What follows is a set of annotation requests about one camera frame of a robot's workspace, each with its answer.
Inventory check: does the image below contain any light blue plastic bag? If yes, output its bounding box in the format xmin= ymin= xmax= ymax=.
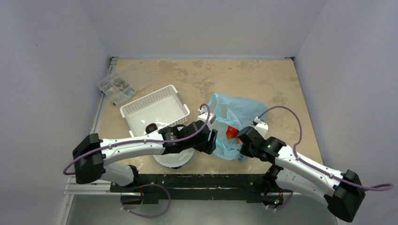
xmin=208 ymin=93 xmax=268 ymax=161

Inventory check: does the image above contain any white perforated plastic basket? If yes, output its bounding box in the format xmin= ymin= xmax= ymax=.
xmin=120 ymin=85 xmax=190 ymax=137

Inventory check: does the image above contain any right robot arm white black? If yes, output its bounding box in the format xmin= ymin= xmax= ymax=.
xmin=237 ymin=127 xmax=366 ymax=222

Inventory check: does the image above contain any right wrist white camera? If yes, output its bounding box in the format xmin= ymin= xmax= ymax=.
xmin=253 ymin=117 xmax=269 ymax=134

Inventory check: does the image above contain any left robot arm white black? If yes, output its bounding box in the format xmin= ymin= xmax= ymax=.
xmin=72 ymin=120 xmax=218 ymax=192

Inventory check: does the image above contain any red orange fake fruit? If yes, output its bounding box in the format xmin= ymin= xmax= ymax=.
xmin=226 ymin=126 xmax=241 ymax=144

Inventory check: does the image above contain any clear plastic screw organizer box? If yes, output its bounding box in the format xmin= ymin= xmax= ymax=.
xmin=97 ymin=63 xmax=157 ymax=106

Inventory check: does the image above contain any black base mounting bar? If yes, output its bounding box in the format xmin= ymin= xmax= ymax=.
xmin=110 ymin=174 xmax=287 ymax=206

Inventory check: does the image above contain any wrist white camera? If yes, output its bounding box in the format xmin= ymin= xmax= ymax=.
xmin=253 ymin=117 xmax=269 ymax=134
xmin=197 ymin=109 xmax=216 ymax=129

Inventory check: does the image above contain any dark fruit in basket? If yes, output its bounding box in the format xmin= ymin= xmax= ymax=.
xmin=145 ymin=123 xmax=158 ymax=134

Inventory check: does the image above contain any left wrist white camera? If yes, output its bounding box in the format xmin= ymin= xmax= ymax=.
xmin=197 ymin=109 xmax=216 ymax=129

